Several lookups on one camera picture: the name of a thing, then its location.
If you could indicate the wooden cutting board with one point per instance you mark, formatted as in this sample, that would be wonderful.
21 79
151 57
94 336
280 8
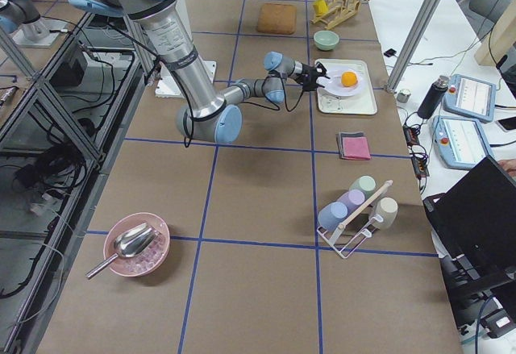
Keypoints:
278 19

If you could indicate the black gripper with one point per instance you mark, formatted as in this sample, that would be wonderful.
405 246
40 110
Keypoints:
307 73

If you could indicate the blue plastic cup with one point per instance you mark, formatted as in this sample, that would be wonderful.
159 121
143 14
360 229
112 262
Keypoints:
330 216

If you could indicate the small metal cylinder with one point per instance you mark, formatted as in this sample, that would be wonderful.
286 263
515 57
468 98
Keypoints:
403 96

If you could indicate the green bowl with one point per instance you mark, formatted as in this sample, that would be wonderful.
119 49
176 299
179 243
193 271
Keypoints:
325 40

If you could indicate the yellow mug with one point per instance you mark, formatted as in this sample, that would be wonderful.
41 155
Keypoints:
320 7

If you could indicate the purple plastic cup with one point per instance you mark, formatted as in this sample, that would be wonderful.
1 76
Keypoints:
352 199

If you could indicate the cream bear tray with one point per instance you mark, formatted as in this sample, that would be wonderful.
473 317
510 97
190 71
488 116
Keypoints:
363 103

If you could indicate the orange fruit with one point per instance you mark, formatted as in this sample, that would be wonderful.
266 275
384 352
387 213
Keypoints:
349 79

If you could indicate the pink bowl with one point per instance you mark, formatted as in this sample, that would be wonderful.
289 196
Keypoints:
151 258

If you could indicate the white wire cup rack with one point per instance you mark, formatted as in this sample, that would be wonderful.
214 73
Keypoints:
344 240

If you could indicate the black water bottle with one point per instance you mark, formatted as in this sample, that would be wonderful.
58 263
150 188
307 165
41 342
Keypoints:
433 97

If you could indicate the wooden peg drying rack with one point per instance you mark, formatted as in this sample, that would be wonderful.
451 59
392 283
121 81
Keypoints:
339 12

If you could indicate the blue teach pendant near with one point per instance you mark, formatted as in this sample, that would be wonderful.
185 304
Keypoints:
460 142

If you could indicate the blue teach pendant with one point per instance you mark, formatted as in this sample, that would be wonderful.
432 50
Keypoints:
470 97
460 142

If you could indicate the green plastic cup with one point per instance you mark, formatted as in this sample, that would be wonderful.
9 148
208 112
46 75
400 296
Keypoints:
366 184

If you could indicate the blue teach pendant far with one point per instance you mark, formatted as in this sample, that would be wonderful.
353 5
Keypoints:
470 97

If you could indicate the metal scoop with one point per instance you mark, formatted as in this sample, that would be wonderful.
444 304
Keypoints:
127 245

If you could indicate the white round plate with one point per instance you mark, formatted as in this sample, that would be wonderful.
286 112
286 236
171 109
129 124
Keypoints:
334 86

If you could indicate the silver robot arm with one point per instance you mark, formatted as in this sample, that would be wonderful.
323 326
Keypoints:
209 115

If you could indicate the small black device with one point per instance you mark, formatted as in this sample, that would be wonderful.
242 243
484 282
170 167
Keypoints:
390 52

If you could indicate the black laptop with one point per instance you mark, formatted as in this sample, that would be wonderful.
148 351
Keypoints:
475 218

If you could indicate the aluminium frame post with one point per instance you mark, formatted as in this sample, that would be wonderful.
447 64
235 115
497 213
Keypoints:
415 34

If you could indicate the beige plastic cup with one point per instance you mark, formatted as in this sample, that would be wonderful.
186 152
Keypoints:
384 213

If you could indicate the pink and grey cloth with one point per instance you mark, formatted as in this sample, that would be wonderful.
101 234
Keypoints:
353 146

